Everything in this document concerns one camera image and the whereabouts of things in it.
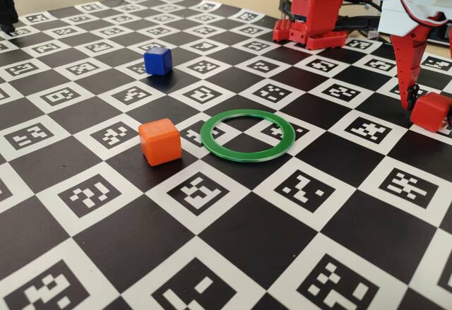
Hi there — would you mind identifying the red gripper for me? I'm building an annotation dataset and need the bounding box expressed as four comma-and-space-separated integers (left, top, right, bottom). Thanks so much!
390, 11, 452, 129

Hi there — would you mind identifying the red cube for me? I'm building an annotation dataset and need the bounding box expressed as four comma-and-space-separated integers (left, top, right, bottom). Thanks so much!
410, 91, 452, 133

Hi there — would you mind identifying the blue cube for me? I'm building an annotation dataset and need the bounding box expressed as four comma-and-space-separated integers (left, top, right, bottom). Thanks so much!
143, 47, 173, 77

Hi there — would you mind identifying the orange cube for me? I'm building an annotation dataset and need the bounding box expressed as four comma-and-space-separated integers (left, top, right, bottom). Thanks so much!
137, 117, 183, 167

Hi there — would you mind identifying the red perforated robot base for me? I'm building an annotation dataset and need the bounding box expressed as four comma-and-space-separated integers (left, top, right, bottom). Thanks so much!
271, 18, 349, 52

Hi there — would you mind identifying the black laptop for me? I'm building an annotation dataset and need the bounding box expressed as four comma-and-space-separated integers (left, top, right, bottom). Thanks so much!
427, 23, 452, 47

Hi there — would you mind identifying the black white marker checkerboard mat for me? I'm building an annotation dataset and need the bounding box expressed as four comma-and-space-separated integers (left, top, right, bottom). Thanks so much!
0, 0, 452, 310

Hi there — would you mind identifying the black stand clamp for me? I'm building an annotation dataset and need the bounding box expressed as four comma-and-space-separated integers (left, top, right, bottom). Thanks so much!
0, 0, 19, 36

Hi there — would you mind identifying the black cable with thick plug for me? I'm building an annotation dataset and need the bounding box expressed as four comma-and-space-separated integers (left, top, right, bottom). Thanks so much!
331, 15, 382, 32

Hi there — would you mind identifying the green flat ring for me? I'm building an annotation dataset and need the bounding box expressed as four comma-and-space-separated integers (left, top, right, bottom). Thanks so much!
199, 109, 296, 163

